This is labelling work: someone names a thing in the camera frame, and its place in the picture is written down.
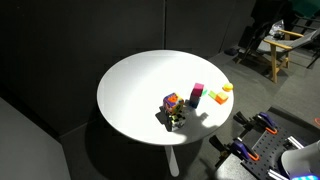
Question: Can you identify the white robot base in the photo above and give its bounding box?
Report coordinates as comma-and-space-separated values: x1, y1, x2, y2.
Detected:
281, 141, 320, 180

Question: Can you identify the blue block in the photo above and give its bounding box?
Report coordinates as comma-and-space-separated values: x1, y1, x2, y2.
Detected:
189, 96, 200, 108

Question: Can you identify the pink block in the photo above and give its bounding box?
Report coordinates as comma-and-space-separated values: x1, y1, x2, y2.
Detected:
191, 83, 204, 97

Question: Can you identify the light green block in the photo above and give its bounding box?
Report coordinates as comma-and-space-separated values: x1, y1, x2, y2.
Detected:
208, 91, 217, 99

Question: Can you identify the orange block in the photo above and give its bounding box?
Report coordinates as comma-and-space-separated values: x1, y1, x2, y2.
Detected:
215, 92, 229, 104

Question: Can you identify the yellow round block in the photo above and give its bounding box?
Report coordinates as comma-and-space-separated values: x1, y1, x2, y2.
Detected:
222, 83, 234, 92

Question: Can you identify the round white table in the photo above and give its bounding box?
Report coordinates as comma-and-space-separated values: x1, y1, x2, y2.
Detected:
97, 50, 234, 177

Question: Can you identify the colorful patterned cube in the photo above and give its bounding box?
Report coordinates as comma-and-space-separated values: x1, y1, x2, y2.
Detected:
163, 93, 184, 115

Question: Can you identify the black white patterned cube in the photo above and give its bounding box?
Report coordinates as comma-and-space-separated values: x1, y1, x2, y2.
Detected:
169, 114, 186, 131

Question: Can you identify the purple clamp near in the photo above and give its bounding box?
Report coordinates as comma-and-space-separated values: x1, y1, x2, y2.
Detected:
209, 135, 260, 167

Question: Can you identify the purple clamp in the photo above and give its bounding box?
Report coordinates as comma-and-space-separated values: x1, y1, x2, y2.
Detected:
209, 135, 260, 167
233, 111, 278, 135

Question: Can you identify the purple clamp far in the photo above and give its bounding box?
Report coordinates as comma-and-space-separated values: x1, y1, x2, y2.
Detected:
233, 111, 278, 135

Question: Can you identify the wooden folding chair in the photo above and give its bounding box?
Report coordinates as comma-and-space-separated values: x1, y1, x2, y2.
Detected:
237, 24, 319, 83

